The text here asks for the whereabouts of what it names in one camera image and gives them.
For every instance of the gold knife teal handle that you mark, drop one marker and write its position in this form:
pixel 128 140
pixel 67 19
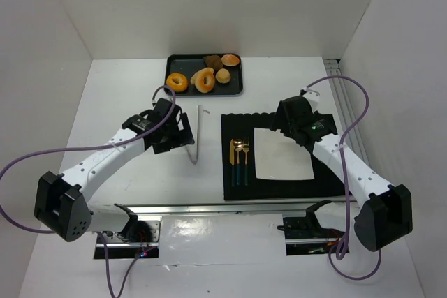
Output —
pixel 232 162

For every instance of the gold spoon teal handle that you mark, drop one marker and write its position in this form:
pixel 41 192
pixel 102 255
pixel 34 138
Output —
pixel 238 147

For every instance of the black serving tray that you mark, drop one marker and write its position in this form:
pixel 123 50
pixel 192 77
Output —
pixel 189 64

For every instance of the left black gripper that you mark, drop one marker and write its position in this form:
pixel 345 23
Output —
pixel 179 132

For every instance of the round bun with white top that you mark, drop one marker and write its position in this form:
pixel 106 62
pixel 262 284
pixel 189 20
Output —
pixel 230 60

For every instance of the orange glazed donut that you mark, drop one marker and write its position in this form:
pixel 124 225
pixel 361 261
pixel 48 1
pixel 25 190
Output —
pixel 178 82

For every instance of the white square plate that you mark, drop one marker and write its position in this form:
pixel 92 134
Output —
pixel 279 158

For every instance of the dark brown chocolate bread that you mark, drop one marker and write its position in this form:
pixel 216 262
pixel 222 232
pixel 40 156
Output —
pixel 213 61

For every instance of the aluminium rail frame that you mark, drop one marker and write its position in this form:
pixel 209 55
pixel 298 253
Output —
pixel 171 183

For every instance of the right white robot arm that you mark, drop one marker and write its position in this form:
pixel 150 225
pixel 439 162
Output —
pixel 385 210

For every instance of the black placemat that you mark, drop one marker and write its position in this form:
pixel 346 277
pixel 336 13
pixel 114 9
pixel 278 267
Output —
pixel 325 183

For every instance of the gold fork teal handle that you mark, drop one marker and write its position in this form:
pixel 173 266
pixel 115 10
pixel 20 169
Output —
pixel 245 148

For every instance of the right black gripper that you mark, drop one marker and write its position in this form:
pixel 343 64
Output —
pixel 284 116

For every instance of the tan ring donut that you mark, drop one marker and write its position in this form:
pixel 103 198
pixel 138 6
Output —
pixel 204 80

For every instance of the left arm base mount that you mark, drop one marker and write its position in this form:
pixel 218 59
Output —
pixel 144 242

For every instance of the small round tan bun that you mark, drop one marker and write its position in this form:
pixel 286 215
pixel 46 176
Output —
pixel 223 76

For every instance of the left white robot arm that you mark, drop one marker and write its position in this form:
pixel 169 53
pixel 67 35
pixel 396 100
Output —
pixel 61 199

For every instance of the silver metal tongs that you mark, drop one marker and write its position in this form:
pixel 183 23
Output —
pixel 194 115

